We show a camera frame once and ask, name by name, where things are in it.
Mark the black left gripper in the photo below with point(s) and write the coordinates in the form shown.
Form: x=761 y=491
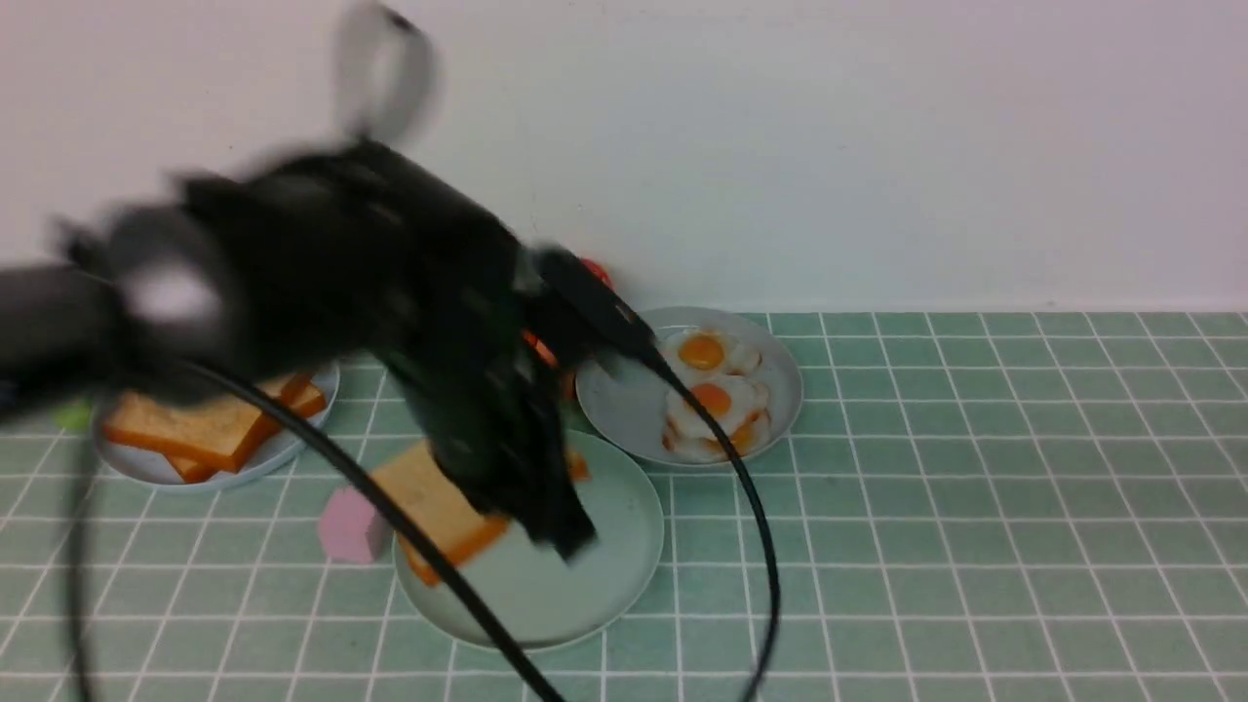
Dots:
x=453 y=335

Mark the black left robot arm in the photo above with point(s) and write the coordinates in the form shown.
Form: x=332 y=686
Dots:
x=323 y=255

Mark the light green center plate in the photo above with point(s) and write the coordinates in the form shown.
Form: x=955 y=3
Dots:
x=544 y=602

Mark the grey egg plate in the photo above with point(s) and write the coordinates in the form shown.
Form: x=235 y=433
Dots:
x=627 y=404

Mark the orange fruit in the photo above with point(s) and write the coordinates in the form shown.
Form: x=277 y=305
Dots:
x=565 y=375

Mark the pink cube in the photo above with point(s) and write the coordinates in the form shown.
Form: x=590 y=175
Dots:
x=350 y=529

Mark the red apple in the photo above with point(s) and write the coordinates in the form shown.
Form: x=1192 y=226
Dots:
x=598 y=270

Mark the light blue bread plate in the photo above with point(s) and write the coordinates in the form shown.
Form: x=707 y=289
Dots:
x=151 y=469

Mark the green checkered tablecloth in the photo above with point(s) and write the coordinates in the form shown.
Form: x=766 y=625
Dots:
x=971 y=507

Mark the green cube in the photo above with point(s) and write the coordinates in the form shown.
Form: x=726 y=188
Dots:
x=75 y=418

